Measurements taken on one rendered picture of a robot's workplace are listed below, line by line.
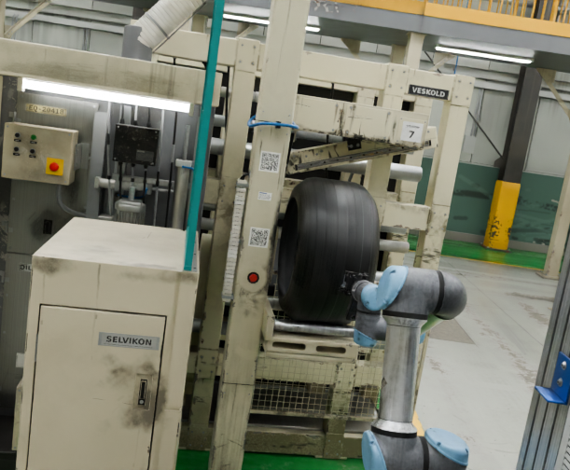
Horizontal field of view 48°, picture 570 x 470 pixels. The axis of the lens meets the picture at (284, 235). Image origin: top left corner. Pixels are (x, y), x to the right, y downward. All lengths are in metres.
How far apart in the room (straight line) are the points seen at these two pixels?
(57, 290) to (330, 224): 1.05
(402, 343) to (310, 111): 1.31
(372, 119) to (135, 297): 1.46
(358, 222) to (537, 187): 10.15
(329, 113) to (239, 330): 0.96
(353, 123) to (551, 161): 9.94
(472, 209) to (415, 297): 10.44
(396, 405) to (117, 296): 0.74
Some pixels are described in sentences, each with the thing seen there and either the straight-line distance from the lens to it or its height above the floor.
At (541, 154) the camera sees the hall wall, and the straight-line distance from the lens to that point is 12.42.
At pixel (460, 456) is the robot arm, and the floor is 0.93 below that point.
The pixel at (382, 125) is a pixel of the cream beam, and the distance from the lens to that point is 2.74.
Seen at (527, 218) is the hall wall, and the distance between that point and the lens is 12.39.
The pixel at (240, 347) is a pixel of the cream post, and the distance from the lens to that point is 2.55.
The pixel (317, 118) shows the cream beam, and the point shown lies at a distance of 2.68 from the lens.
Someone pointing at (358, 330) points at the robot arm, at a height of 1.07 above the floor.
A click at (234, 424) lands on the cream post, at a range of 2.68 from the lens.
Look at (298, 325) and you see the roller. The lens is 2.46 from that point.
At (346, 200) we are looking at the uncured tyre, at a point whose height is 1.41.
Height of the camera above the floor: 1.67
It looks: 10 degrees down
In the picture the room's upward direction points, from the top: 8 degrees clockwise
